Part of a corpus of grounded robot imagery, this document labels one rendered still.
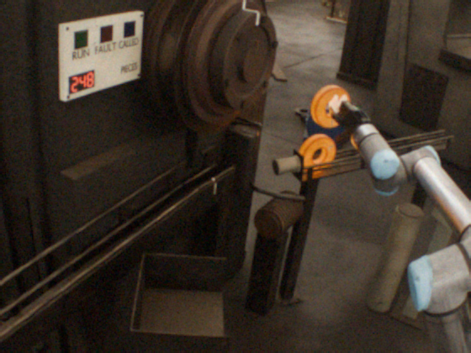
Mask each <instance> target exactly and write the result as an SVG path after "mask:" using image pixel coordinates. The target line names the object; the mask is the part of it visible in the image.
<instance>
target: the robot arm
mask: <svg viewBox="0 0 471 353"><path fill-rule="evenodd" d="M359 104H360V105H361V106H362V107H363V109H360V108H359ZM365 111H366V108H365V107H364V106H363V105H362V104H361V103H360V102H359V100H358V101H357V103H349V101H347V95H343V96H342V97H341V99H340V100H339V101H338V96H337V95H335V97H334V98H333V99H332V100H330V101H329V114H330V116H331V118H332V119H333V120H334V121H335V122H337V123H338V124H339V125H340V126H341V127H343V128H346V129H347V130H346V131H344V132H343V133H341V134H339V135H338V136H337V137H336V143H337V144H340V145H344V144H346V143H348V142H349V141H351V142H352V144H353V145H354V146H355V148H356V149H357V151H358V152H359V154H360V155H361V156H362V158H363V160H364V161H365V162H366V163H367V165H368V171H369V174H370V177H371V183H372V185H373V188H374V190H375V191H376V192H378V193H379V194H381V195H384V196H388V195H391V194H393V193H394V192H396V191H397V189H398V188H399V186H400V185H405V184H406V183H408V182H412V181H414V180H417V181H418V182H419V183H420V184H421V185H422V187H423V188H424V190H425V192H426V193H427V194H428V196H429V197H430V199H431V200H432V202H433V203H434V204H435V206H436V207H437V208H438V211H439V212H440V213H441V214H442V217H443V218H444V219H445V221H447V224H448V225H449V226H450V229H452V231H453V233H454V234H455V235H456V236H457V238H458V241H457V244H455V245H450V246H448V247H447V248H444V249H442V250H439V251H437V252H436V253H434V254H430V255H428V256H422V257H421V259H419V260H416V261H413V262H411V264H410V266H409V268H408V279H409V286H410V292H411V295H412V300H413V302H414V305H415V307H416V309H417V310H419V311H423V314H424V315H425V318H426V323H427V324H428V325H427V327H428V329H429V332H430V336H431V341H432V344H433V347H434V351H435V353H471V315H470V311H469V306H468V295H467V292H469V291H471V202H470V201H469V200H468V199H467V198H466V197H465V196H464V195H463V192H462V191H461V190H460V189H459V188H458V187H457V185H456V184H455V183H454V182H453V181H452V180H451V178H450V177H449V176H448V175H447V173H446V172H445V171H444V170H443V169H442V168H441V167H440V160H439V158H438V156H437V153H436V152H435V150H434V149H433V148H432V147H430V146H425V147H421V148H420V149H419V150H415V151H414V152H411V153H409V154H405V155H403V156H400V157H397V155H396V154H395V153H394V152H393V151H392V149H390V148H389V146H388V145H387V144H386V143H385V141H384V139H383V138H382V136H381V135H380V134H379V132H378V131H377V130H376V129H375V127H374V126H373V125H372V124H370V123H371V122H372V121H371V120H370V118H369V117H368V116H367V115H366V114H365Z"/></svg>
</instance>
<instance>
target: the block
mask: <svg viewBox="0 0 471 353"><path fill-rule="evenodd" d="M243 129H244V130H250V131H255V132H259V135H254V134H246V133H242V130H243ZM261 136H262V132H261V131H260V130H257V129H253V128H250V127H247V126H245V125H240V124H238V125H236V126H234V127H232V128H230V129H229V130H228V134H227V142H226V151H225V161H228V162H230V163H232V164H235V177H234V185H233V193H235V194H238V195H240V196H245V195H247V193H249V192H250V191H252V189H251V188H249V185H250V183H251V182H252V183H254V184H255V177H256V171H257V160H258V154H259V148H260V142H261Z"/></svg>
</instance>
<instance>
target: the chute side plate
mask: <svg viewBox="0 0 471 353"><path fill-rule="evenodd" d="M234 177H235V170H233V171H231V172H229V173H228V174H226V175H225V176H223V177H221V178H220V179H219V180H217V181H215V182H213V183H212V184H210V185H209V186H207V187H206V188H204V189H203V190H201V191H200V192H198V193H196V194H195V195H194V196H193V197H191V198H190V199H189V200H188V201H186V202H185V203H183V204H182V205H181V206H179V207H178V208H177V209H176V210H174V211H173V212H172V213H170V214H169V215H167V216H166V217H164V218H163V219H161V220H160V221H158V222H157V223H156V224H155V225H154V226H152V227H151V228H150V229H148V230H147V231H146V232H145V233H144V234H141V235H140V236H139V237H137V238H136V239H135V240H133V241H132V242H130V244H129V245H127V246H125V247H124V248H123V249H121V251H119V252H118V253H116V254H115V255H113V256H112V257H110V258H109V259H108V260H107V261H106V262H104V263H103V264H101V266H99V267H98V268H95V270H94V271H92V272H91V273H90V274H87V275H86V276H85V277H84V278H83V279H81V280H80V281H79V282H77V283H76V284H74V285H73V286H72V287H70V288H69V289H68V290H67V291H65V292H64V293H62V294H61V295H60V296H58V298H55V300H53V301H52V302H50V303H49V304H48V305H46V306H45V307H44V308H42V309H41V310H40V311H38V313H36V314H35V315H34V316H33V317H30V319H28V320H26V322H24V323H23V324H21V325H20V326H19V327H18V328H17V329H14V331H12V332H11V333H9V334H8V335H7V336H5V337H4V338H3V339H2V340H0V353H25V352H26V353H27V351H28V350H30V349H31V348H33V347H34V346H35V345H36V344H38V343H39V342H40V341H41V340H43V339H44V338H45V337H46V336H47V335H49V334H50V333H51V332H53V330H55V329H56V328H58V327H59V326H60V325H61V324H63V323H65V321H67V320H68V319H69V318H71V317H72V315H73V314H74V315H75V313H76V312H78V311H79V310H80V309H82V305H81V300H82V299H83V298H85V297H87V295H88V294H90V293H91V292H93V291H95V290H96V289H97V290H98V296H99V294H100V293H101V292H103V291H104V290H106V289H107V288H108V287H110V286H111V285H112V284H114V283H115V282H116V281H117V280H119V279H120V278H121V277H122V276H123V275H124V274H126V273H127V272H129V271H130V269H132V268H133V267H134V266H137V265H138V264H139V263H140V262H141V260H142V256H143V253H152V252H153V251H154V250H156V249H157V248H159V247H160V246H161V245H163V244H164V243H165V242H167V241H168V240H169V239H171V238H172V237H173V236H174V235H175V234H176V233H177V232H179V231H180V230H181V229H183V228H184V227H185V226H187V225H188V224H189V223H191V222H192V221H193V220H194V219H196V218H197V217H198V216H199V215H200V214H201V213H203V212H205V211H206V210H207V209H209V208H211V207H212V206H214V205H215V204H216V203H217V202H219V201H220V197H221V193H222V192H223V191H224V190H225V189H227V188H228V187H230V186H231V190H230V193H232V192H233V185H234ZM215 183H216V188H215V194H214V185H215Z"/></svg>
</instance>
